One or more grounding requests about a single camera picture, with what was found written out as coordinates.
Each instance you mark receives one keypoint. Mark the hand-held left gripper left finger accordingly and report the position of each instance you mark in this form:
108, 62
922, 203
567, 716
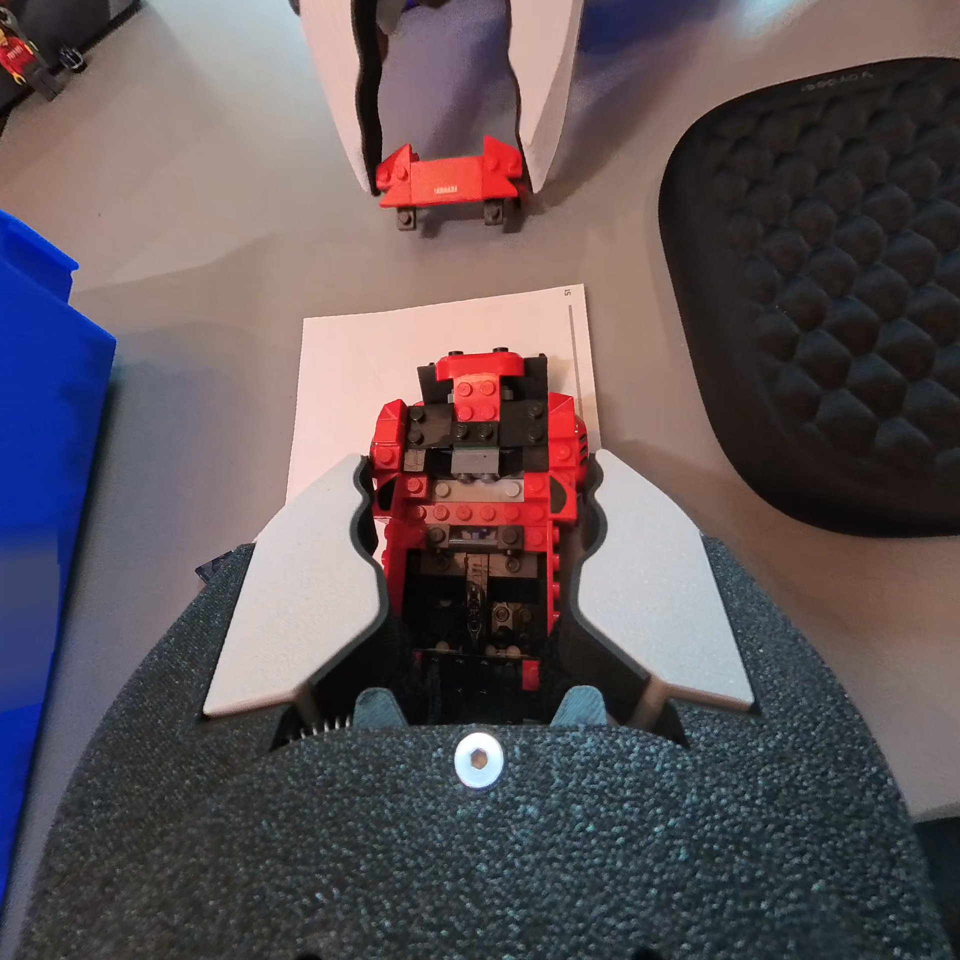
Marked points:
293, 615

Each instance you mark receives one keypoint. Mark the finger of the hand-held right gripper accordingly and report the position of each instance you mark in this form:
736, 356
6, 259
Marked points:
333, 60
552, 75

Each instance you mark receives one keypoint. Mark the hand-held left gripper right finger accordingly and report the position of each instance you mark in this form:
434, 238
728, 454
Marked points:
668, 615

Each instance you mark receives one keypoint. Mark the red lego front bumper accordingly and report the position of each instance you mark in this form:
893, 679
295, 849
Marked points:
443, 180

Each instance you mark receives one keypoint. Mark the red and black lego car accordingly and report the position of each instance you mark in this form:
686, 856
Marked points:
480, 510

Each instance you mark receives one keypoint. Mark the lego instruction booklet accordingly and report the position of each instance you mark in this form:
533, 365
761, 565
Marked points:
345, 390

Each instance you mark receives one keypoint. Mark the blue plastic bin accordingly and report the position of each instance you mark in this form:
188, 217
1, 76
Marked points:
45, 450

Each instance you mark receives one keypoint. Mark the small dark wedge lego piece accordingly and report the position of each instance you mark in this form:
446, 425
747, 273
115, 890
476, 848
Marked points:
221, 564

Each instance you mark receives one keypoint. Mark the lego set box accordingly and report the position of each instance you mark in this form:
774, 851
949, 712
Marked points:
45, 45

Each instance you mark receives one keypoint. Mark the black quilted chair seat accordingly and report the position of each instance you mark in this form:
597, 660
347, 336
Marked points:
840, 285
938, 885

